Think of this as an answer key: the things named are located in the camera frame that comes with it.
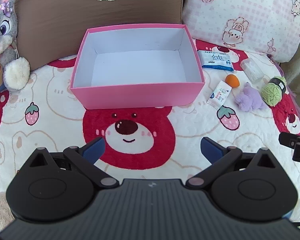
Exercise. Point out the orange makeup sponge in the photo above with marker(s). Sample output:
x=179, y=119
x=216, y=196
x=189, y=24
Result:
x=232, y=80

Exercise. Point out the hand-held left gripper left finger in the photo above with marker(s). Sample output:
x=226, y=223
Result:
x=93, y=150

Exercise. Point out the green yarn ball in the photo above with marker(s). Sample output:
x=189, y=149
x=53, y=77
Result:
x=271, y=95

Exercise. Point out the blue white wet wipes pack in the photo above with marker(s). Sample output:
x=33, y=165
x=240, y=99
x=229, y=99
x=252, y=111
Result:
x=215, y=60

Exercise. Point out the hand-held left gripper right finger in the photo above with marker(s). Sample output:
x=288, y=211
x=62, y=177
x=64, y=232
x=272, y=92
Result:
x=211, y=148

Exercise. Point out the grey rabbit plush toy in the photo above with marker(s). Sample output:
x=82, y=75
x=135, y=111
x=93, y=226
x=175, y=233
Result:
x=2, y=30

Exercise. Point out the purple plush toy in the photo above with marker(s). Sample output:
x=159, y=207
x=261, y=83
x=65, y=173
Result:
x=250, y=98

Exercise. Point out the brown embroidered cushion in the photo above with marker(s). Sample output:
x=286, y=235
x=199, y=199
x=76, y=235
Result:
x=52, y=30

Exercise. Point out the pink floral pillow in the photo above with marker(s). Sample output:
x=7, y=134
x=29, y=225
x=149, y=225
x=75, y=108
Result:
x=252, y=5

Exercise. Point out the small white wipes packet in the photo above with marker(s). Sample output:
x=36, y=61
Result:
x=220, y=93

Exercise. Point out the clear cotton swab box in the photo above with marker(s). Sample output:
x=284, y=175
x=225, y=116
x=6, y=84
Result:
x=251, y=70

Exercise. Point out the pink cardboard box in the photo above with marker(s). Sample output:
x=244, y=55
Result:
x=137, y=95

